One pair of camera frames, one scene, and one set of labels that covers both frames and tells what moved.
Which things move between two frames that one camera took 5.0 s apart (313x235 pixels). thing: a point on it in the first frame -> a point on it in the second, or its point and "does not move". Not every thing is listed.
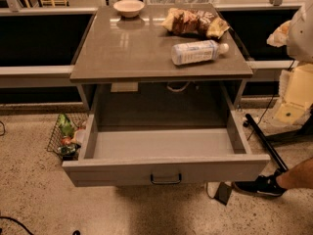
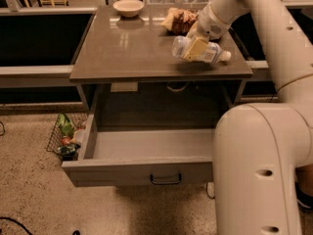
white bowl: x=128 y=8 does not move
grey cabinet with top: x=129 y=62 does not move
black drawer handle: x=158 y=182 does not move
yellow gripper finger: x=295 y=94 -> x=209 y=24
